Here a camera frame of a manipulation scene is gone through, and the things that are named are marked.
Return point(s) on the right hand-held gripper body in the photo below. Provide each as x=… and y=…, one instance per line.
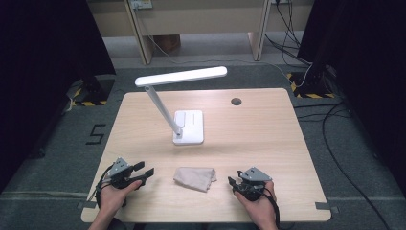
x=253, y=175

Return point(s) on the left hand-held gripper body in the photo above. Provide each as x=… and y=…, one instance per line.
x=119, y=169

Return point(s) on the beige cloth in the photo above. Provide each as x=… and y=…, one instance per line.
x=194, y=179

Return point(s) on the white desk lamp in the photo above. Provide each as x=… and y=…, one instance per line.
x=191, y=127

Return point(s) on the person's left hand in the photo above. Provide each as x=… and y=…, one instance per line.
x=111, y=198

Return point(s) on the person's right hand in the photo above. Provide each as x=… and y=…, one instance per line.
x=261, y=209

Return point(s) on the grey tape piece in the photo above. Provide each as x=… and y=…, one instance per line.
x=324, y=206
x=86, y=204

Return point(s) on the grey round table grommet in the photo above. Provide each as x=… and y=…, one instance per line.
x=236, y=101

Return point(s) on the black stand base striped tape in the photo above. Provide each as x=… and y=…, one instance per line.
x=95, y=89
x=311, y=84

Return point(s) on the brown cardboard box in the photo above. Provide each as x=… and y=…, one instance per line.
x=167, y=43

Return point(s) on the black curtain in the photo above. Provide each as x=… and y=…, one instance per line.
x=367, y=64
x=41, y=64

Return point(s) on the beige wooden desk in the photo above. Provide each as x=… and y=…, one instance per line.
x=204, y=19

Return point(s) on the white wall socket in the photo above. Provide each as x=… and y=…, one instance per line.
x=140, y=4

